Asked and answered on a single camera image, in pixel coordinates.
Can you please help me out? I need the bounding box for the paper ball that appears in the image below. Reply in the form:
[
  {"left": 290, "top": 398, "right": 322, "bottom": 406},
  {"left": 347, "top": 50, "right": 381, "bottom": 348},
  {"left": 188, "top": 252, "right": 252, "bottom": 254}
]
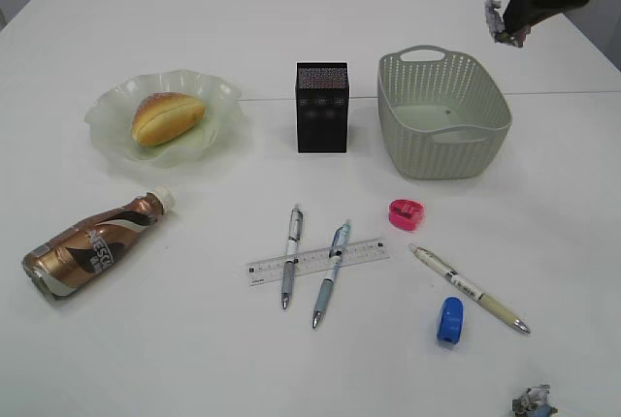
[{"left": 484, "top": 0, "right": 531, "bottom": 48}]

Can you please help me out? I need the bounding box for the yellow bread loaf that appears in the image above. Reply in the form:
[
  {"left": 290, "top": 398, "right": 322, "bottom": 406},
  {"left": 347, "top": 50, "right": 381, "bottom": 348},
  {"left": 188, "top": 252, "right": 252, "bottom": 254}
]
[{"left": 131, "top": 92, "right": 208, "bottom": 147}]

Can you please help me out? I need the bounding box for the paper with blue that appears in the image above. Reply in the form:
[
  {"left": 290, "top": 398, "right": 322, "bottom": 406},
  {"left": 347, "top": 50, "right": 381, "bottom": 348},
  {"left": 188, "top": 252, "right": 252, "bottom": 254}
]
[{"left": 511, "top": 384, "right": 558, "bottom": 417}]

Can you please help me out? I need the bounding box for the brown coffee drink bottle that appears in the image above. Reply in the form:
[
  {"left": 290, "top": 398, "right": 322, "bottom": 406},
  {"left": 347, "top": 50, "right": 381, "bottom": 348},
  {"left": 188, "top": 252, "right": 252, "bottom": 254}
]
[{"left": 21, "top": 187, "right": 175, "bottom": 300}]

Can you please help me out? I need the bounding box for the pale green plastic basket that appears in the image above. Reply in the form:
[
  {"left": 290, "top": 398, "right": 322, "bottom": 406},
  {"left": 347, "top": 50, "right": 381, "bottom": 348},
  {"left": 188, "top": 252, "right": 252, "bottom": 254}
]
[{"left": 377, "top": 46, "right": 512, "bottom": 180}]

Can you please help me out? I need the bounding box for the black mesh pen holder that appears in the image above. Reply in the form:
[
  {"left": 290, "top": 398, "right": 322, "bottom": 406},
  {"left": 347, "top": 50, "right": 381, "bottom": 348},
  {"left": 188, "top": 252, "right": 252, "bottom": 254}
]
[{"left": 295, "top": 62, "right": 349, "bottom": 153}]

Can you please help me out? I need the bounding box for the pink pencil sharpener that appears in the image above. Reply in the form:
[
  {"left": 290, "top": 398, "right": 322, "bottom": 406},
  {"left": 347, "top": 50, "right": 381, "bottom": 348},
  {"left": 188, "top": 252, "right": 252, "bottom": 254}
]
[{"left": 388, "top": 199, "right": 425, "bottom": 232}]

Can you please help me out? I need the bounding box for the blue grey pen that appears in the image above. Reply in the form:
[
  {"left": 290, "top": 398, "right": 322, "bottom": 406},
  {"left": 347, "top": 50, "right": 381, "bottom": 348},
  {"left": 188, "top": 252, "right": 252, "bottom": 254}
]
[{"left": 311, "top": 220, "right": 351, "bottom": 330}]

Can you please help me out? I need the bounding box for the grey grip pen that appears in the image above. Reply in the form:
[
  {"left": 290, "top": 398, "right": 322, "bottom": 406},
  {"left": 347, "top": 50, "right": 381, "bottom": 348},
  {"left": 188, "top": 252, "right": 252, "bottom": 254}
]
[{"left": 280, "top": 205, "right": 304, "bottom": 310}]

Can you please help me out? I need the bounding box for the blue pencil sharpener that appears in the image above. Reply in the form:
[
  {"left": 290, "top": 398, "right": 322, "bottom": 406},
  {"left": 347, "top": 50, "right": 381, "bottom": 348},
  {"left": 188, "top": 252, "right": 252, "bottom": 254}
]
[{"left": 437, "top": 297, "right": 464, "bottom": 345}]

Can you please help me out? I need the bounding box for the pale green glass plate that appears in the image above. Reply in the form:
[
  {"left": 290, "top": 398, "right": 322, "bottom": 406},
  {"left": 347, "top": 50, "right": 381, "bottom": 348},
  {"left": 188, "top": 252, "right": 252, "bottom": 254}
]
[{"left": 84, "top": 69, "right": 242, "bottom": 168}]

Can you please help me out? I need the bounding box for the clear plastic ruler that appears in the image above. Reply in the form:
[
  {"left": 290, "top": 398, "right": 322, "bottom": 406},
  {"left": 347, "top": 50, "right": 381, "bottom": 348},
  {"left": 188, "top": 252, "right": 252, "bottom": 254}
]
[{"left": 245, "top": 239, "right": 390, "bottom": 286}]

